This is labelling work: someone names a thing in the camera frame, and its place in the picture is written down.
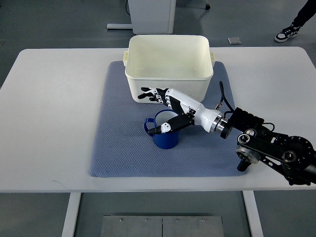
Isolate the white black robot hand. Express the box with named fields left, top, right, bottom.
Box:
left=138, top=87, right=225, bottom=135

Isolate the blue mug white inside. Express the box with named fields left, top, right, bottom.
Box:
left=144, top=110, right=180, bottom=149

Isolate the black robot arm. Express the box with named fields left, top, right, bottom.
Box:
left=215, top=106, right=316, bottom=186

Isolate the white plastic box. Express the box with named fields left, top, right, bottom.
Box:
left=123, top=35, right=215, bottom=103

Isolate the blue textured mat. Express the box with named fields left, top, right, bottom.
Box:
left=89, top=61, right=242, bottom=178

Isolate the small grey floor plate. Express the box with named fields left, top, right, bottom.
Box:
left=227, top=37, right=241, bottom=45

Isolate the white table leg right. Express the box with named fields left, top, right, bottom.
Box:
left=242, top=191, right=264, bottom=237

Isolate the white table leg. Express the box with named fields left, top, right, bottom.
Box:
left=242, top=191, right=264, bottom=237
left=61, top=193, right=81, bottom=237

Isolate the black white sneaker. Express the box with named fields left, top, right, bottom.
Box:
left=274, top=24, right=301, bottom=43

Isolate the grey metal floor plate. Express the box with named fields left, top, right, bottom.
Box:
left=101, top=215, right=224, bottom=237

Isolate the black trouser leg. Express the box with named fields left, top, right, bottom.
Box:
left=292, top=0, right=316, bottom=27

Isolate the white table leg left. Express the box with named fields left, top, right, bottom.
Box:
left=61, top=193, right=81, bottom=237

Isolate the white cabinet pedestal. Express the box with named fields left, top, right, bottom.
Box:
left=106, top=0, right=176, bottom=35

